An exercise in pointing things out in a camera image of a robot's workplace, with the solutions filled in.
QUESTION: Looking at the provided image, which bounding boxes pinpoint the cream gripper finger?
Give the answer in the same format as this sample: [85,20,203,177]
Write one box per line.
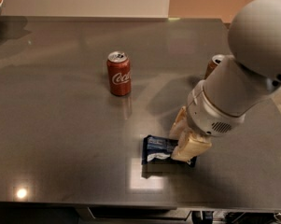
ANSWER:
[169,106,188,140]
[170,128,212,162]

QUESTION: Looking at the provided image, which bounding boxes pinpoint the blue rxbar blueberry wrapper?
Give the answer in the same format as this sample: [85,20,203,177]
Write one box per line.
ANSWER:
[141,134,198,168]

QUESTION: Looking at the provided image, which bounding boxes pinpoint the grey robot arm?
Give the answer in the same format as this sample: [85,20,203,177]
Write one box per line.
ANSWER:
[169,0,281,162]

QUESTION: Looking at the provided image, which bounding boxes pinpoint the brown gold soda can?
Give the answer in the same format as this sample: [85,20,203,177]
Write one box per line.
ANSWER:
[204,54,225,78]

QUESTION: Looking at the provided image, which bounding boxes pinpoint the red coke can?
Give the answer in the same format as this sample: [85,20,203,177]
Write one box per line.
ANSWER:
[106,51,132,96]

